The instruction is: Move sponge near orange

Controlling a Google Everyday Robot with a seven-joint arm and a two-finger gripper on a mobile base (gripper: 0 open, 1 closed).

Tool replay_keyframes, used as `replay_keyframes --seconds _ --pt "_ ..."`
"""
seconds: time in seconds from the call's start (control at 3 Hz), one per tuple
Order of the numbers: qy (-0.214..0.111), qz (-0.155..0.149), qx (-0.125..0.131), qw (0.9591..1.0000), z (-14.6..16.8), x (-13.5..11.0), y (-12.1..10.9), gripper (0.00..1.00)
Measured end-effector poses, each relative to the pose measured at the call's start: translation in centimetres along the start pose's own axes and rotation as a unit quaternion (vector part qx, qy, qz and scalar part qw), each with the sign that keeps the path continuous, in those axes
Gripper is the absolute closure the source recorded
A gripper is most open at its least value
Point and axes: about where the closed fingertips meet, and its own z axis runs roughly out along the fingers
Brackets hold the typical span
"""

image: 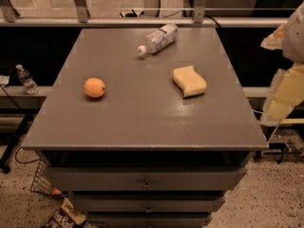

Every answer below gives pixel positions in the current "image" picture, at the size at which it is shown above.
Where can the snack chip bag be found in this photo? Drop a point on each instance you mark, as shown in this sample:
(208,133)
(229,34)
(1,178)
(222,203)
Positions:
(66,217)

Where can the clear plastic bottle on table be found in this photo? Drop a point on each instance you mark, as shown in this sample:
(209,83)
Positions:
(159,39)

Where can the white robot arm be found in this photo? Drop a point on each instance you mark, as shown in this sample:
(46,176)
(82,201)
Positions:
(292,47)

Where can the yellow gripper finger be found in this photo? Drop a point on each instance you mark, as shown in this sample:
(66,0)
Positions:
(287,91)
(274,40)

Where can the small water bottle on ledge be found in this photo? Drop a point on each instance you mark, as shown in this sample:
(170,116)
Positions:
(27,81)

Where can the yellow metal stand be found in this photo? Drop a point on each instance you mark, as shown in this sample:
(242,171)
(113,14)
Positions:
(285,141)

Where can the grey drawer cabinet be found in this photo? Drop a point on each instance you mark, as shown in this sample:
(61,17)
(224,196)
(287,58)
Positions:
(142,155)

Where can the wire mesh basket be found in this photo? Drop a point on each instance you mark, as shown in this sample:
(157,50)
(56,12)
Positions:
(41,185)

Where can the yellow wavy sponge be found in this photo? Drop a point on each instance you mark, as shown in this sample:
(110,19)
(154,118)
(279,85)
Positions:
(189,81)

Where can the metal railing frame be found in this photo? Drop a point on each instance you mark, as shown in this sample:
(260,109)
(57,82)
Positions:
(147,13)

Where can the orange fruit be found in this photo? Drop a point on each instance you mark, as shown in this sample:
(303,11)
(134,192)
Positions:
(94,88)

